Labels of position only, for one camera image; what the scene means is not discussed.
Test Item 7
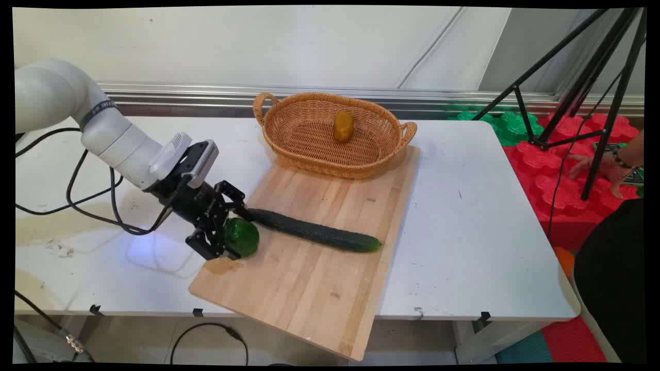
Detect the dark beaded bracelet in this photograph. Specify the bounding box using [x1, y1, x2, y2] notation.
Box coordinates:
[612, 148, 640, 170]

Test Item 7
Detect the black clothed person body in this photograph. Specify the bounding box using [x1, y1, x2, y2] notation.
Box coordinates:
[573, 198, 647, 364]

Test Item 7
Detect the black camera tripod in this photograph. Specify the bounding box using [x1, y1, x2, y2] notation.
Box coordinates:
[471, 8, 648, 202]

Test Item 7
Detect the woven wicker basket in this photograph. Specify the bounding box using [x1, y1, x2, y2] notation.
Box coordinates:
[252, 91, 418, 180]

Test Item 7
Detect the orange foam piece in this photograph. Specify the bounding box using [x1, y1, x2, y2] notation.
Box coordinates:
[554, 246, 576, 282]

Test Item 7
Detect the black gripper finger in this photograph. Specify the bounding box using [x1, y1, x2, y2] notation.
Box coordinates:
[213, 180, 250, 222]
[185, 226, 241, 261]

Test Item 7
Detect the wooden cutting board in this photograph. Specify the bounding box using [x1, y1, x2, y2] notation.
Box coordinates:
[188, 145, 421, 362]

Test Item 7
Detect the yellow-brown potato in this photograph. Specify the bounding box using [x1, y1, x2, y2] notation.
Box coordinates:
[333, 110, 355, 144]

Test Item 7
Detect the person's bare forearm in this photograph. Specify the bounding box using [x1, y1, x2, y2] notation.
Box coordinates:
[617, 129, 646, 168]

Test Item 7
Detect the red foam floor mat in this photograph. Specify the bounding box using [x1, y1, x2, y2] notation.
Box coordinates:
[502, 113, 643, 252]

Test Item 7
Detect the dark green cucumber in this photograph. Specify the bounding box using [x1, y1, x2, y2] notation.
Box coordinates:
[245, 208, 383, 254]

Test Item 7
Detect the white table leg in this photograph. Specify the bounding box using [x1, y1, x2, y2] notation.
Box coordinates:
[453, 319, 553, 364]

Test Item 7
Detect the black looped floor cable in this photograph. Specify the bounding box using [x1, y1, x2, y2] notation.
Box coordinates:
[170, 322, 250, 367]

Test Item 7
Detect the teal foam floor mat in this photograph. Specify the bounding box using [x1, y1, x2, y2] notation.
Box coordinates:
[494, 329, 555, 364]

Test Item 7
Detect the thick black cable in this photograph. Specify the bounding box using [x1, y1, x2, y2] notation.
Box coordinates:
[14, 325, 38, 364]

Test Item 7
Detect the green foam floor mat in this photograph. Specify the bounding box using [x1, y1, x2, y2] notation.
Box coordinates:
[447, 105, 545, 147]

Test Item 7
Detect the green bell pepper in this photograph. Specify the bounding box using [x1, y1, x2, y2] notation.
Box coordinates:
[223, 217, 260, 259]

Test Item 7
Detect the person's bare hand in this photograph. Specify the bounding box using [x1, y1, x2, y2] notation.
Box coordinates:
[568, 149, 633, 199]

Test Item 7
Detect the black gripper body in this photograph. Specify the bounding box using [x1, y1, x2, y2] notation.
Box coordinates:
[151, 174, 230, 235]

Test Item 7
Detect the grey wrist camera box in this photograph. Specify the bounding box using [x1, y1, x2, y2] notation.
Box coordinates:
[180, 139, 220, 189]

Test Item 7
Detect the aluminium wall rail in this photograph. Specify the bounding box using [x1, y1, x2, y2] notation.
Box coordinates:
[97, 82, 646, 118]

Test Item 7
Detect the black cable with metal connector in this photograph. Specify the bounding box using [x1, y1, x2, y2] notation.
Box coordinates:
[14, 290, 96, 363]

